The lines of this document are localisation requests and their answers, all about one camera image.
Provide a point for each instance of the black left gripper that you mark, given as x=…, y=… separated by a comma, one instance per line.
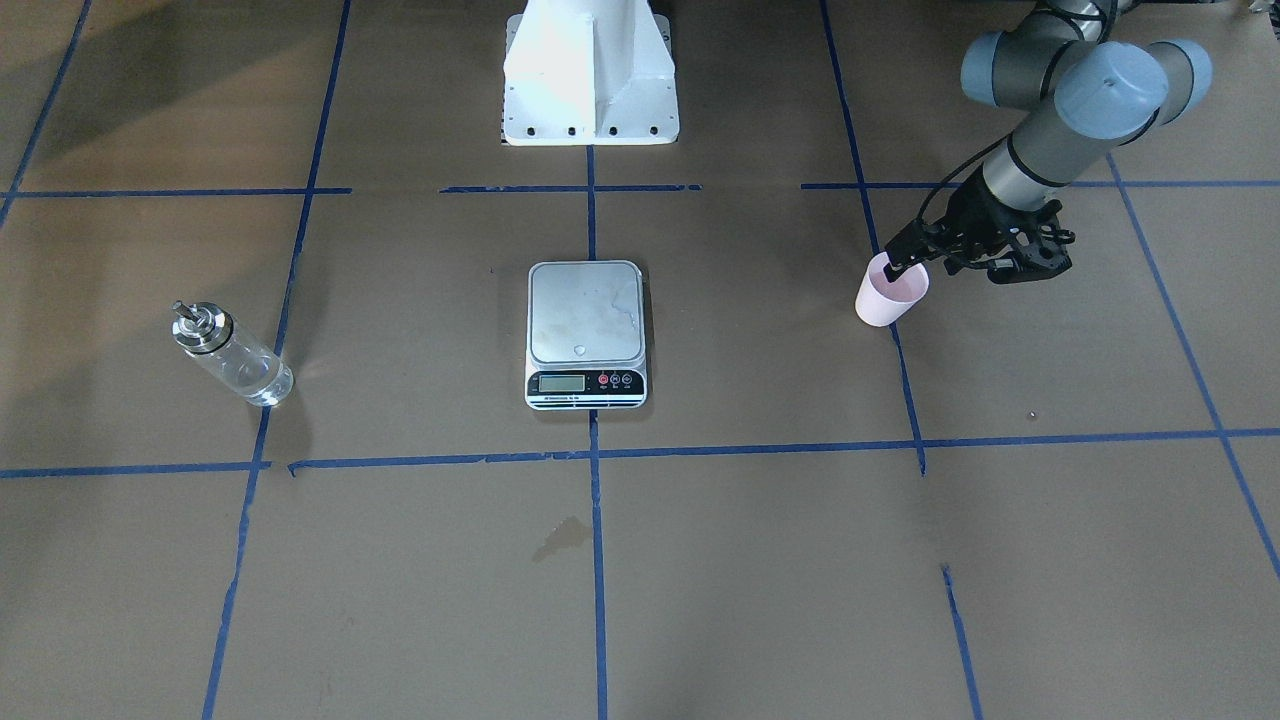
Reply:
x=972, y=219

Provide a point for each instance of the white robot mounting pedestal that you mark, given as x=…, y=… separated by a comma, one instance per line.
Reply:
x=589, y=73

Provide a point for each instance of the pink plastic cup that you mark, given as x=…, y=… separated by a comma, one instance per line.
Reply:
x=881, y=302

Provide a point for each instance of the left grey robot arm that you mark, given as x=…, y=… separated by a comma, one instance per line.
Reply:
x=1083, y=94

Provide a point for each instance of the clear glass sauce bottle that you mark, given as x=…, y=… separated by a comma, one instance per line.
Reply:
x=212, y=337

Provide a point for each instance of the silver digital kitchen scale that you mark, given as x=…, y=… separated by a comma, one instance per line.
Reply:
x=585, y=336

